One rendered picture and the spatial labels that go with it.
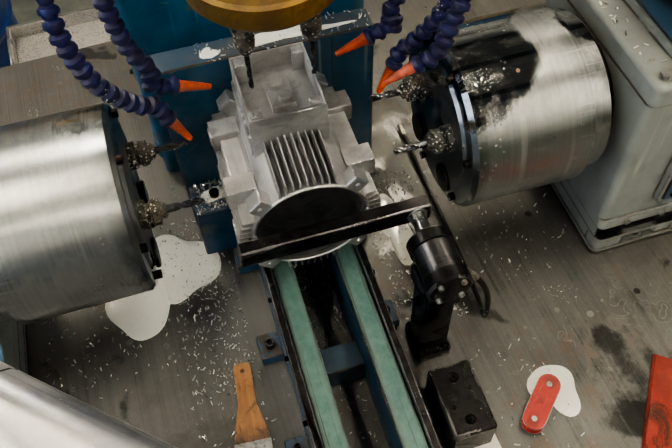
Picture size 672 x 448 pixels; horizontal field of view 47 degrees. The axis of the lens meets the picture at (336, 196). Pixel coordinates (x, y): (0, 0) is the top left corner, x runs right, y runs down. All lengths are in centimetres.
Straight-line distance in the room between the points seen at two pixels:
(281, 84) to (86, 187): 28
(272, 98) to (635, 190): 54
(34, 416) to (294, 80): 62
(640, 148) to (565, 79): 15
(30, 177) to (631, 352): 84
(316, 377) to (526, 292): 38
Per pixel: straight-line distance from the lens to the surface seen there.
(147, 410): 115
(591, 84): 103
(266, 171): 97
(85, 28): 234
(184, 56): 104
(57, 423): 54
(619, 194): 117
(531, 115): 99
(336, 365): 109
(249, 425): 111
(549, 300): 122
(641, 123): 106
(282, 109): 98
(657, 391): 118
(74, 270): 94
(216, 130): 103
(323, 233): 97
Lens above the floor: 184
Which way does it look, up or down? 53 degrees down
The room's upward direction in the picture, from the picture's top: 3 degrees counter-clockwise
